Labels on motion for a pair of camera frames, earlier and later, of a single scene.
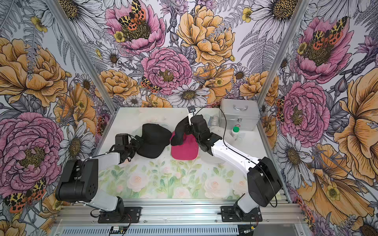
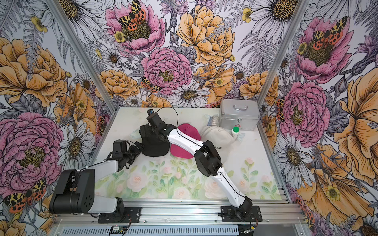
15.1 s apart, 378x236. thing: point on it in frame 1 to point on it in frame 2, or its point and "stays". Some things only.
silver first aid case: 243,113 stays
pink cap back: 188,150 stays
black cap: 183,129 to 152,145
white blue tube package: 214,120 stays
